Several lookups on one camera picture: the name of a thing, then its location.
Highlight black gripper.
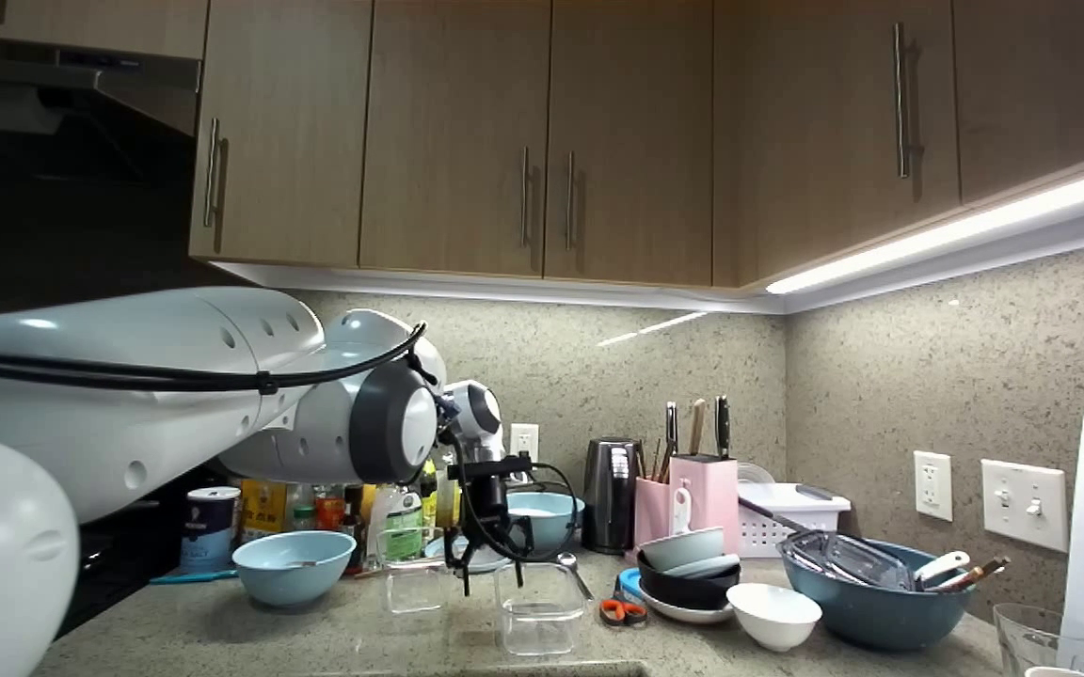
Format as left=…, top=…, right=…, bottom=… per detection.
left=444, top=455, right=533, bottom=597

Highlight small clear plastic container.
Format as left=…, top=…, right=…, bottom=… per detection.
left=499, top=597, right=582, bottom=656

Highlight large clear plastic container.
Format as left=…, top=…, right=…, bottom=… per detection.
left=385, top=560, right=444, bottom=616

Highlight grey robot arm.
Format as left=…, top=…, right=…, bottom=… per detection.
left=0, top=284, right=530, bottom=677

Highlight metal spoon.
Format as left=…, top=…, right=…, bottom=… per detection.
left=555, top=552, right=595, bottom=597

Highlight light blue bowl near kettle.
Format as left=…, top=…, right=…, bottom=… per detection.
left=506, top=488, right=582, bottom=560

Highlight clear spray bottle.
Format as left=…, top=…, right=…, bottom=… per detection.
left=377, top=488, right=431, bottom=562

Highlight orange scissors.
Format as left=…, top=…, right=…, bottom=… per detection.
left=597, top=597, right=647, bottom=624

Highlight black electric kettle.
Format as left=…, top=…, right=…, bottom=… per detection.
left=582, top=437, right=638, bottom=552

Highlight light blue front bowl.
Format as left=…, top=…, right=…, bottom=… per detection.
left=234, top=531, right=356, bottom=610

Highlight stacked grey bowls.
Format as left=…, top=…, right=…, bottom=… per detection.
left=636, top=531, right=740, bottom=624

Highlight pink knife block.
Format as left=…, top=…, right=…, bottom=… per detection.
left=633, top=455, right=740, bottom=547

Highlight blue white canister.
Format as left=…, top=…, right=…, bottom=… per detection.
left=179, top=486, right=239, bottom=572

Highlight small white bowl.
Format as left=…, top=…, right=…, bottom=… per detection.
left=727, top=582, right=820, bottom=650

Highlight dark blue mixing bowl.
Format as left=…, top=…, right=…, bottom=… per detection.
left=779, top=535, right=967, bottom=653

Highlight small white outlet plate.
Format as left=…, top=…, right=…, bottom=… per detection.
left=914, top=450, right=952, bottom=524

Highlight drinking glass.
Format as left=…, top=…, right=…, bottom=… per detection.
left=994, top=601, right=1084, bottom=677

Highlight under cabinet light strip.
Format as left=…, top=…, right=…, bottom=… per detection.
left=769, top=170, right=1084, bottom=297

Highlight white wall outlet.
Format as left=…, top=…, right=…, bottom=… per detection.
left=506, top=421, right=542, bottom=455

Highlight white light switch plate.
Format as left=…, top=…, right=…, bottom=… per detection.
left=981, top=460, right=1068, bottom=552

